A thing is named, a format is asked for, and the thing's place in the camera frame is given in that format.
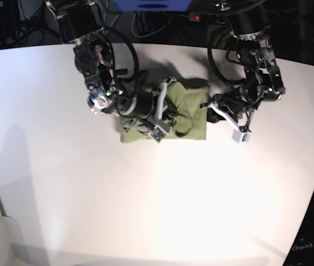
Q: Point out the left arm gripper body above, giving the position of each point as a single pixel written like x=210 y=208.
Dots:
x=237 y=112

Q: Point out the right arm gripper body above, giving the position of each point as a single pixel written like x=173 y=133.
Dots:
x=147 y=108

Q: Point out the green T-shirt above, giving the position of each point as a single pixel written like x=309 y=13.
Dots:
x=191 y=121

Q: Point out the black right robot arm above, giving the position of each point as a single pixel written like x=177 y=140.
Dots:
x=112 y=91

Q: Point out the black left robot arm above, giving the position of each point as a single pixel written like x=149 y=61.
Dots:
x=246 y=24

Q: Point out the black power strip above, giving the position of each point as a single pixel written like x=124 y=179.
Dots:
x=206 y=18

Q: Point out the blue box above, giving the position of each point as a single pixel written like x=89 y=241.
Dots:
x=152 y=5

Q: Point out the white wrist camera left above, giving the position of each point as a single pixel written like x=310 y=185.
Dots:
x=239 y=136

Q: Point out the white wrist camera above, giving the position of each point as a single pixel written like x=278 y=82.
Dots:
x=159 y=132
x=239 y=136

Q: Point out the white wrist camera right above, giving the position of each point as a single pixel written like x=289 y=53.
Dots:
x=159 y=132

